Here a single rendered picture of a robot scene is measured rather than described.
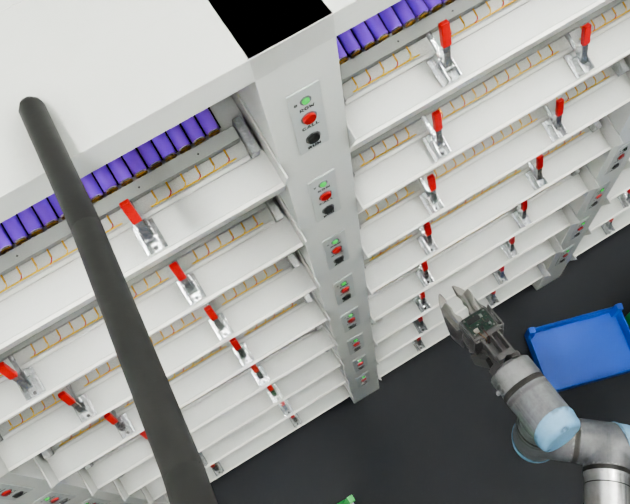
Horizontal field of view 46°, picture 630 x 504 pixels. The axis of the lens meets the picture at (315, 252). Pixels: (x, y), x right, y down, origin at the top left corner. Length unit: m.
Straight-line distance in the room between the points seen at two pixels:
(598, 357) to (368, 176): 1.49
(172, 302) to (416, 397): 1.39
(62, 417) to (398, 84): 0.78
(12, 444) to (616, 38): 1.19
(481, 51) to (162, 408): 0.70
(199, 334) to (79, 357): 0.24
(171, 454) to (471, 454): 1.96
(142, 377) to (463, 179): 0.96
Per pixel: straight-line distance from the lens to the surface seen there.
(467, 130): 1.18
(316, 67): 0.78
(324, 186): 0.98
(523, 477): 2.38
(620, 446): 1.58
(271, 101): 0.78
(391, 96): 0.98
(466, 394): 2.39
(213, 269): 1.11
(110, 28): 0.78
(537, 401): 1.45
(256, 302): 1.29
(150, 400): 0.47
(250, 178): 0.94
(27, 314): 0.96
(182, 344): 1.30
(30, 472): 1.46
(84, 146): 0.72
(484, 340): 1.50
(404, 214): 1.33
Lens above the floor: 2.34
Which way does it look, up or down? 67 degrees down
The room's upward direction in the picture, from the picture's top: 16 degrees counter-clockwise
